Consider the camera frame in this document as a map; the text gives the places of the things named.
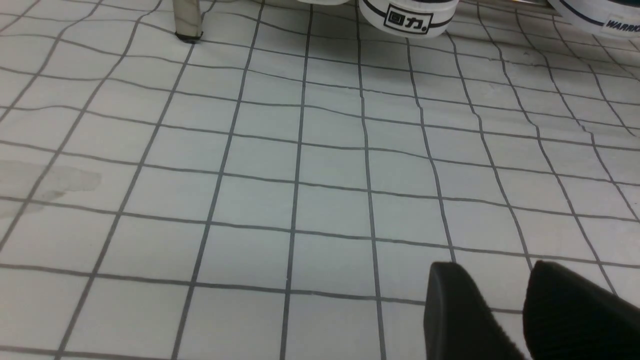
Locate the white grid floor cloth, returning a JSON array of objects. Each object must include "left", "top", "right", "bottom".
[{"left": 0, "top": 0, "right": 639, "bottom": 360}]

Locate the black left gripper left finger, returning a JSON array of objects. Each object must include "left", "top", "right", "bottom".
[{"left": 423, "top": 262, "right": 526, "bottom": 360}]

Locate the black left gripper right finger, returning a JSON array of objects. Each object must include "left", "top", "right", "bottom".
[{"left": 522, "top": 260, "right": 640, "bottom": 360}]

